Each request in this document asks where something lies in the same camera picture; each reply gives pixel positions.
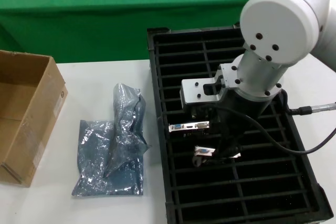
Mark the green cloth covered table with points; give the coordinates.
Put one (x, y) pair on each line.
(131, 11)

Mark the open brown cardboard box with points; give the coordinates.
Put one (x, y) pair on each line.
(29, 98)

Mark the silver antistatic bag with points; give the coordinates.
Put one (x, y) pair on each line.
(126, 119)

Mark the black slotted plastic container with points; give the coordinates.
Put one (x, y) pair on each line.
(262, 182)

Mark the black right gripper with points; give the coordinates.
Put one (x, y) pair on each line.
(241, 111)

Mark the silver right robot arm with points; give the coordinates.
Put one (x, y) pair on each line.
(275, 24)

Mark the flat empty antistatic bag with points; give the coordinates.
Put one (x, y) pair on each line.
(92, 155)

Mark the graphics card with grey ribbon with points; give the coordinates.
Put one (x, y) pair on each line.
(203, 151)

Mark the graphics card with plain bracket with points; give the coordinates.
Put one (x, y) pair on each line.
(189, 127)

